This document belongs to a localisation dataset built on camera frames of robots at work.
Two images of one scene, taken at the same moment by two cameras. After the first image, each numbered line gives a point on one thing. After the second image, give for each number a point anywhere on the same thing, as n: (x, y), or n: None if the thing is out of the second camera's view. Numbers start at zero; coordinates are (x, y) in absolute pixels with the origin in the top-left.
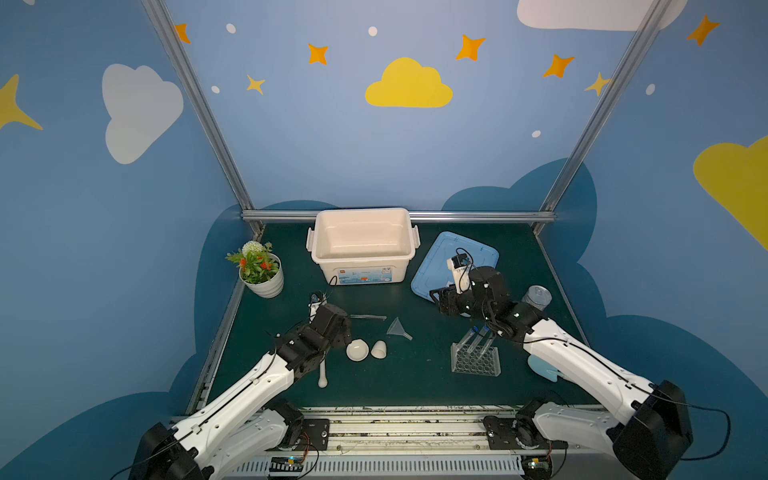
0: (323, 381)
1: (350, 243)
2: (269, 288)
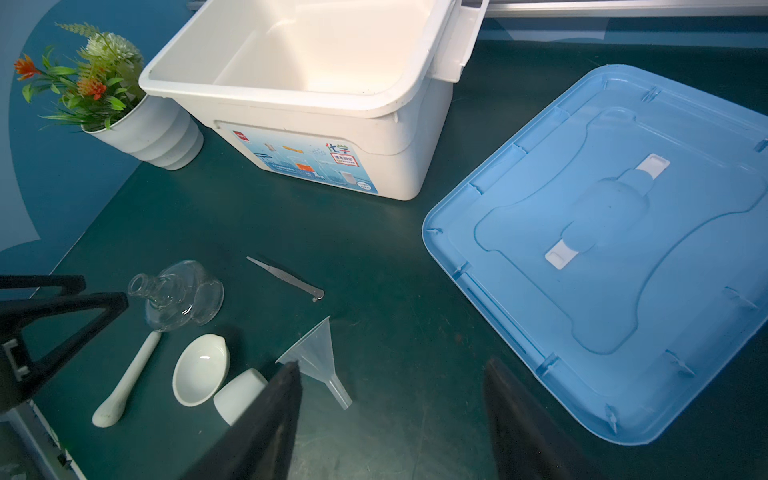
0: (110, 412)
1: (350, 96)
2: (94, 81)
